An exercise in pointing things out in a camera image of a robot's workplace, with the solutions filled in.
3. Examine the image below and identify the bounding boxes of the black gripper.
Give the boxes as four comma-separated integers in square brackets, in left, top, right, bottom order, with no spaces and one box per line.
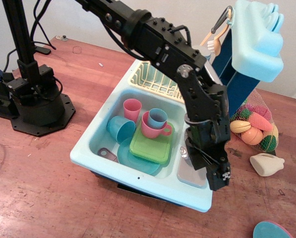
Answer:
[184,119,232,191]

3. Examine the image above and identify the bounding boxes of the grey toy faucet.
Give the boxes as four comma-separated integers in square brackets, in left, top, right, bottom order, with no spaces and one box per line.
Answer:
[177,146,207,188]

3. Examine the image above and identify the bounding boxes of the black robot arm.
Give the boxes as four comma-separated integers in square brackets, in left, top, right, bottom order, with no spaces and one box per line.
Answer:
[80,0,231,191]

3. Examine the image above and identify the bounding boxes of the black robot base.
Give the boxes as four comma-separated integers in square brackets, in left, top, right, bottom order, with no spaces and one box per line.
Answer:
[0,65,76,136]

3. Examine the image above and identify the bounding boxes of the light blue toy sink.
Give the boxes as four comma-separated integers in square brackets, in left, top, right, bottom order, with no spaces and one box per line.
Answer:
[70,60,212,212]

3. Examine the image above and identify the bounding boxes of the cream toy jug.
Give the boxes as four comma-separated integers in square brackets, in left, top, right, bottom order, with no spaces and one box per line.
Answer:
[249,153,285,177]

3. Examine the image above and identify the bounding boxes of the net bag of toy food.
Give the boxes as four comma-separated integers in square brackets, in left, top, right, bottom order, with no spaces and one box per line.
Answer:
[230,90,279,153]

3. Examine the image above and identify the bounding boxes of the green square plate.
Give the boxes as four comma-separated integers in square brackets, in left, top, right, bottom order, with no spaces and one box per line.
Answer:
[129,122,175,165]

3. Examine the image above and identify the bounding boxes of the teal plate at corner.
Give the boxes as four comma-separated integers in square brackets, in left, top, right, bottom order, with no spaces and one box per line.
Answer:
[252,221,293,238]

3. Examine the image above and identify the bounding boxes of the blue cup inside mug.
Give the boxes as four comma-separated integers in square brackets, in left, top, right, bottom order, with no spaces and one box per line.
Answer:
[147,108,168,129]

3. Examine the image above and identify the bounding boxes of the teal round plate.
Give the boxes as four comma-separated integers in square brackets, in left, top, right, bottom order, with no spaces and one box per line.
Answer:
[117,138,164,175]

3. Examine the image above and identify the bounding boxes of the teal cup lying sideways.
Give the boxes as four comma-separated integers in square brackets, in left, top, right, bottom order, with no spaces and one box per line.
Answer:
[107,116,136,144]

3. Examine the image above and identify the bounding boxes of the pink plastic cup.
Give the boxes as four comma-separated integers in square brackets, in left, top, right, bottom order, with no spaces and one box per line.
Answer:
[123,98,142,123]

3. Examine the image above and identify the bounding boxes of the cream dish drying rack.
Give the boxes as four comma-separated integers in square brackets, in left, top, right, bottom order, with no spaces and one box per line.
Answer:
[128,60,184,103]

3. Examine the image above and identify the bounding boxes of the light blue toy shelf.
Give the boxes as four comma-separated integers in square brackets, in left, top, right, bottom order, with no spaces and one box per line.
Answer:
[212,0,284,116]

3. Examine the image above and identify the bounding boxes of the orange toy brush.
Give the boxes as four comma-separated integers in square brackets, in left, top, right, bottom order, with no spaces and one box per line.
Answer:
[200,23,230,56]

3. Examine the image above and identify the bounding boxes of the pink mug with handle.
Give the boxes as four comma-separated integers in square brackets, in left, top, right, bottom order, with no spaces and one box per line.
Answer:
[140,111,173,139]

